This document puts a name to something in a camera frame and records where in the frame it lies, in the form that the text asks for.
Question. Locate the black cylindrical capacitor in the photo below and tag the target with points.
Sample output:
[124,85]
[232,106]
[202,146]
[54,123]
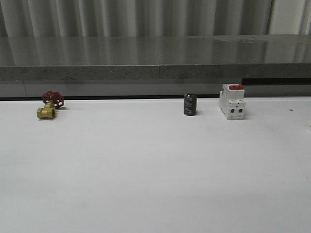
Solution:
[190,104]

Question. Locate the brass valve with red handwheel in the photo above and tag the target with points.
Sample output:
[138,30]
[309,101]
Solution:
[53,100]

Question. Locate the grey stone shelf ledge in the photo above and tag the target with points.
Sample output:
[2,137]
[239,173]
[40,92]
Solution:
[90,67]

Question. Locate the white circuit breaker red switch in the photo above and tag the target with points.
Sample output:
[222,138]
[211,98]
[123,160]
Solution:
[231,101]

